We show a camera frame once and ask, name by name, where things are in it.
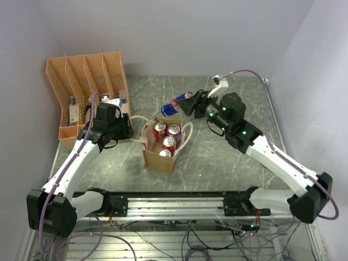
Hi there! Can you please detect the aluminium mounting rail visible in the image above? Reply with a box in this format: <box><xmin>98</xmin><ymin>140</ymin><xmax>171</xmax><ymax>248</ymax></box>
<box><xmin>34</xmin><ymin>195</ymin><xmax>313</xmax><ymax>221</ymax></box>

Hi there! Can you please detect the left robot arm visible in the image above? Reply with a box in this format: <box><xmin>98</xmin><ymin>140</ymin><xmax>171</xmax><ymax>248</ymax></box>
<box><xmin>26</xmin><ymin>98</ymin><xmax>133</xmax><ymax>238</ymax></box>

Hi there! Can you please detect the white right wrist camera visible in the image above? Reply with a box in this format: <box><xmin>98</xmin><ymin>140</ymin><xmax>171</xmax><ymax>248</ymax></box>
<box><xmin>208</xmin><ymin>75</ymin><xmax>229</xmax><ymax>97</ymax></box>

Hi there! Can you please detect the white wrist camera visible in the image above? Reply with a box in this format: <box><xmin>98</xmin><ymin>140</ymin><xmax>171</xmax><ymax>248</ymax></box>
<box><xmin>102</xmin><ymin>96</ymin><xmax>122</xmax><ymax>107</ymax></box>
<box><xmin>208</xmin><ymin>75</ymin><xmax>229</xmax><ymax>97</ymax></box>

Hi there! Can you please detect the orange plastic file organizer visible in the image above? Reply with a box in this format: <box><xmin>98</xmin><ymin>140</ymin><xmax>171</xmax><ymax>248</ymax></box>
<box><xmin>46</xmin><ymin>52</ymin><xmax>131</xmax><ymax>148</ymax></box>

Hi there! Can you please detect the purple Fanta can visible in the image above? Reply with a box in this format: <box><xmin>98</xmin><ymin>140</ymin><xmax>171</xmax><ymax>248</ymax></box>
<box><xmin>166</xmin><ymin>123</ymin><xmax>181</xmax><ymax>143</ymax></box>

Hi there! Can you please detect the white medicine box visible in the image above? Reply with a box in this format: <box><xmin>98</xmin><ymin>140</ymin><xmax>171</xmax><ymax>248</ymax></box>
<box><xmin>69</xmin><ymin>104</ymin><xmax>79</xmax><ymax>126</ymax></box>

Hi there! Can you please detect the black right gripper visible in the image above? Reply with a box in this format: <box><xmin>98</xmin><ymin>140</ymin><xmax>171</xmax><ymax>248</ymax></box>
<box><xmin>178</xmin><ymin>89</ymin><xmax>231</xmax><ymax>133</ymax></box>

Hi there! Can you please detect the red tab soda can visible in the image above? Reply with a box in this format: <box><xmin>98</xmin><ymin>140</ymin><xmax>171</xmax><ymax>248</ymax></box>
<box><xmin>160</xmin><ymin>91</ymin><xmax>193</xmax><ymax>117</ymax></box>

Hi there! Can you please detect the watermelon print canvas bag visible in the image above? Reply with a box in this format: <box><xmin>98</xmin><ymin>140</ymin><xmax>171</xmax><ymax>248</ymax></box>
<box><xmin>130</xmin><ymin>115</ymin><xmax>193</xmax><ymax>173</ymax></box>

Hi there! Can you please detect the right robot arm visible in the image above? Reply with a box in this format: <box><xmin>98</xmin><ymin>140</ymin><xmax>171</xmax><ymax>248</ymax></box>
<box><xmin>178</xmin><ymin>90</ymin><xmax>333</xmax><ymax>223</ymax></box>

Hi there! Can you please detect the red can silver top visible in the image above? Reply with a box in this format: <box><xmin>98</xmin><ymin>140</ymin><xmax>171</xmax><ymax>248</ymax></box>
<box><xmin>162</xmin><ymin>136</ymin><xmax>177</xmax><ymax>154</ymax></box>

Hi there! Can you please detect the red can front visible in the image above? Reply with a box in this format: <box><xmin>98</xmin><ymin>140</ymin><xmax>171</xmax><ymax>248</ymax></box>
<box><xmin>158</xmin><ymin>148</ymin><xmax>173</xmax><ymax>157</ymax></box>

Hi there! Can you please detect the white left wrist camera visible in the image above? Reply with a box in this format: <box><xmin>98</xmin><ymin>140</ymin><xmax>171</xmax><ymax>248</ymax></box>
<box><xmin>102</xmin><ymin>96</ymin><xmax>122</xmax><ymax>107</ymax></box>

